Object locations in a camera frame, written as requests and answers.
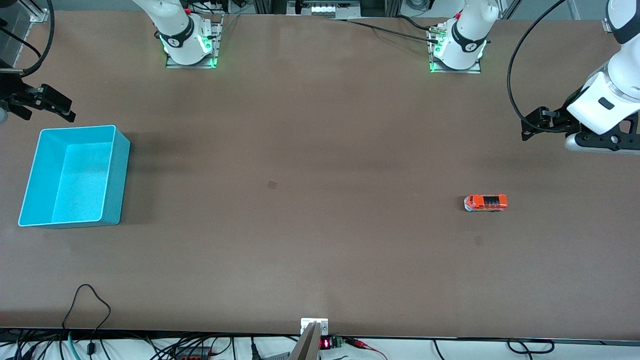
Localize orange toy bus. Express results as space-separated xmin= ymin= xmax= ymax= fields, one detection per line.
xmin=463 ymin=194 xmax=509 ymax=213

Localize blue plastic box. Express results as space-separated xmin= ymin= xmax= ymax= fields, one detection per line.
xmin=18 ymin=124 xmax=131 ymax=230

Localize black and orange power strip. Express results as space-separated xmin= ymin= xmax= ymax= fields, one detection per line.
xmin=172 ymin=345 xmax=216 ymax=360

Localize red clip leads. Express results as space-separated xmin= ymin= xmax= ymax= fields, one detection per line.
xmin=345 ymin=337 xmax=388 ymax=360

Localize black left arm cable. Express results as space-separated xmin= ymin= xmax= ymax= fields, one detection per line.
xmin=507 ymin=0 xmax=571 ymax=133

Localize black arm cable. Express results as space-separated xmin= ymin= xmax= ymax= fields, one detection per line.
xmin=0 ymin=0 xmax=55 ymax=78
xmin=507 ymin=0 xmax=571 ymax=133

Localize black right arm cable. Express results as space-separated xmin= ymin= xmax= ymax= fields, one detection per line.
xmin=0 ymin=0 xmax=55 ymax=78

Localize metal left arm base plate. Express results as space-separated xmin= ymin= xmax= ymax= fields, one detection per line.
xmin=429 ymin=25 xmax=482 ymax=75

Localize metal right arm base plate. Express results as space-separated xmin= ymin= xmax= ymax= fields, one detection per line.
xmin=165 ymin=15 xmax=220 ymax=69

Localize thick short black cable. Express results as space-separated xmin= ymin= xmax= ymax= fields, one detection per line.
xmin=395 ymin=14 xmax=436 ymax=32

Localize long thin black cable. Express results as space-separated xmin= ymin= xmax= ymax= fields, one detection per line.
xmin=330 ymin=18 xmax=441 ymax=43

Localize black looped cable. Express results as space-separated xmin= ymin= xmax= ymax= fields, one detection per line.
xmin=506 ymin=338 xmax=556 ymax=356

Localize black cable with inline block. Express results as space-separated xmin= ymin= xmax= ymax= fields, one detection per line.
xmin=61 ymin=284 xmax=112 ymax=357

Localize white bracket plate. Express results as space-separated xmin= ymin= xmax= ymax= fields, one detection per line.
xmin=300 ymin=318 xmax=329 ymax=336

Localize grey camera mount bar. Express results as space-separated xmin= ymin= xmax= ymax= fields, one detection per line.
xmin=289 ymin=321 xmax=321 ymax=360

